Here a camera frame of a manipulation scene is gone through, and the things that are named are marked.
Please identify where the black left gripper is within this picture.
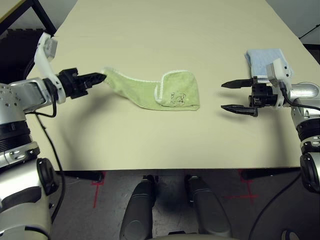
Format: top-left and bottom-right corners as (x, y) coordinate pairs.
(57, 67), (107, 100)

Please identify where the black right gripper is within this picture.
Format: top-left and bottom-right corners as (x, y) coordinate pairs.
(220, 76), (279, 118)

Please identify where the green towel with white trim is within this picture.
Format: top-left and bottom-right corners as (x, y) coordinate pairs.
(101, 66), (202, 113)

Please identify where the folded light blue towel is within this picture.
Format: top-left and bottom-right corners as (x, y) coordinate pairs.
(244, 48), (295, 85)

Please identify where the black table foot bar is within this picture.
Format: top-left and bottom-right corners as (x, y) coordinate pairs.
(241, 167), (302, 181)
(59, 170), (105, 182)

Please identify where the black foam floor mat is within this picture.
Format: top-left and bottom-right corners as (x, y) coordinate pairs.
(0, 28), (46, 83)

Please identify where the black tripod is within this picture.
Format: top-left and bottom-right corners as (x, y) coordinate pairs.
(298, 23), (320, 40)

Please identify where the red floor tape mark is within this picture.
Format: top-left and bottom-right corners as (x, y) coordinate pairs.
(223, 169), (260, 205)
(91, 172), (106, 208)

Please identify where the grey left robot leg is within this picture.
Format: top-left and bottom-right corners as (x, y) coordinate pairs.
(119, 174), (157, 240)

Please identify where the beige robot torso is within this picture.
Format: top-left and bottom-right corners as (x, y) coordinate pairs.
(152, 232), (236, 240)

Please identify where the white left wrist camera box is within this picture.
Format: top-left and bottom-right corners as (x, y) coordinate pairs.
(34, 32), (67, 105)

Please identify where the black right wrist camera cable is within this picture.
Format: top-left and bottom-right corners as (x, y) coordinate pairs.
(279, 81), (320, 111)

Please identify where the black frame side table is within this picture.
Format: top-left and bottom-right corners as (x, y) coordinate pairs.
(0, 0), (58, 35)

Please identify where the thin black hanging cable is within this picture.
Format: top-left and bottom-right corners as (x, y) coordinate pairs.
(248, 174), (301, 240)

